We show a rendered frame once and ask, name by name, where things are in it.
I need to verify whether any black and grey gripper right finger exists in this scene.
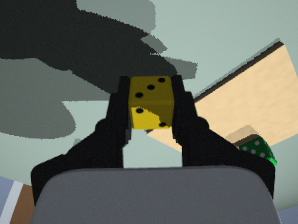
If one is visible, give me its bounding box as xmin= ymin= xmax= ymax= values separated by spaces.
xmin=171 ymin=75 xmax=275 ymax=199

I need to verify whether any yellow die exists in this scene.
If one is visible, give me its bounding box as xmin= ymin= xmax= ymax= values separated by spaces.
xmin=128 ymin=76 xmax=175 ymax=130

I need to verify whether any green die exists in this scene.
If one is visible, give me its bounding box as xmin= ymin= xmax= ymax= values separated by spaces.
xmin=239 ymin=137 xmax=277 ymax=166

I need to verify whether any tan flat mat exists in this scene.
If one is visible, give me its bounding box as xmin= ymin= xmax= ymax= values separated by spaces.
xmin=147 ymin=42 xmax=298 ymax=152

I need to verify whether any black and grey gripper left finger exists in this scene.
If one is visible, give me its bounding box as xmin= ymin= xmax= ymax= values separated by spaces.
xmin=30 ymin=76 xmax=132 ymax=206

